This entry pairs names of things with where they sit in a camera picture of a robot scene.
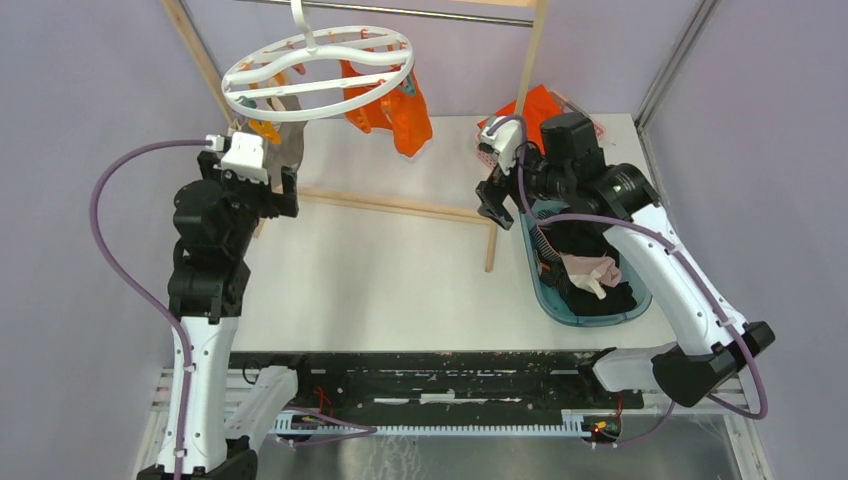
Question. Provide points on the beige grey underwear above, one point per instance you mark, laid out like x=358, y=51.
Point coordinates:
x=284, y=144

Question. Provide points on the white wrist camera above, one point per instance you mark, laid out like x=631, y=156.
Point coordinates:
x=498, y=140
x=242, y=153

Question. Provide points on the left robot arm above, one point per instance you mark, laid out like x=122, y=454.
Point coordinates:
x=216, y=217

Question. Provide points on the orange cloth in basket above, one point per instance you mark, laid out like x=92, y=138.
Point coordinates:
x=540, y=105

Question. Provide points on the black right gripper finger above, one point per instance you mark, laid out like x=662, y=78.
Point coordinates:
x=497, y=213
x=489, y=191

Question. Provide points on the teal clothespin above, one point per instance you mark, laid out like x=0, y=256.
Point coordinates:
x=246, y=102

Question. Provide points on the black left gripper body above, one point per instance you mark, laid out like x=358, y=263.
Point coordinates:
x=252, y=198

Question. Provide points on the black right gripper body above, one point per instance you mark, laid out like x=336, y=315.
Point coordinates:
x=512, y=184

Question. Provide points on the pink garment in basin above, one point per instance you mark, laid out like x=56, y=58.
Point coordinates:
x=592, y=274

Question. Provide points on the dark clothes in basin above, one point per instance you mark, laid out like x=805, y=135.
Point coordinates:
x=578, y=239

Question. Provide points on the orange underwear on hanger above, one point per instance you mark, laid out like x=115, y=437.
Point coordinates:
x=403, y=112

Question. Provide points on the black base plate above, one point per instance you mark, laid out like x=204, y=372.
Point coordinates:
x=443, y=389

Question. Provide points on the white round clip hanger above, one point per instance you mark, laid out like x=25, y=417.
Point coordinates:
x=318, y=73

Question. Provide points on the metal hanging rod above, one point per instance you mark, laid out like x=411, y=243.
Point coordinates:
x=427, y=14

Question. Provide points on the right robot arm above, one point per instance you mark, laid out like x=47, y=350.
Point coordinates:
x=713, y=342

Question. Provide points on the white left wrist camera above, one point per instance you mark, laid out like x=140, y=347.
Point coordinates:
x=242, y=153

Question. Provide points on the teal plastic basin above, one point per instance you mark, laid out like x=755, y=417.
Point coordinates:
x=555, y=308

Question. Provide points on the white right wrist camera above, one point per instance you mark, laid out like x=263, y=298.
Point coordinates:
x=498, y=140

